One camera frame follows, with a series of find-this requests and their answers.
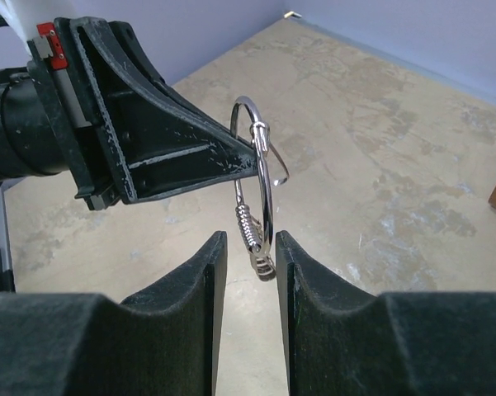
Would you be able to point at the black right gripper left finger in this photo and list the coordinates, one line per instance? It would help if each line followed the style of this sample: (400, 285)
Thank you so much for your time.
(161, 340)

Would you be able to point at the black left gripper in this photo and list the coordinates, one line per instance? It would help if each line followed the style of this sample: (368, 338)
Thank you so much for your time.
(124, 133)

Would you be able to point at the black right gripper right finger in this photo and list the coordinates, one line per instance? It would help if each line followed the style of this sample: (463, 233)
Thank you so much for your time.
(340, 340)

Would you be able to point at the silver keyring with clips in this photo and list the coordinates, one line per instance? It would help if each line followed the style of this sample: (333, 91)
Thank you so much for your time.
(257, 235)

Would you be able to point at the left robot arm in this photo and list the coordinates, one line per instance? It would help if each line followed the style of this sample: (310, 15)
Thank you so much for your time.
(28, 147)

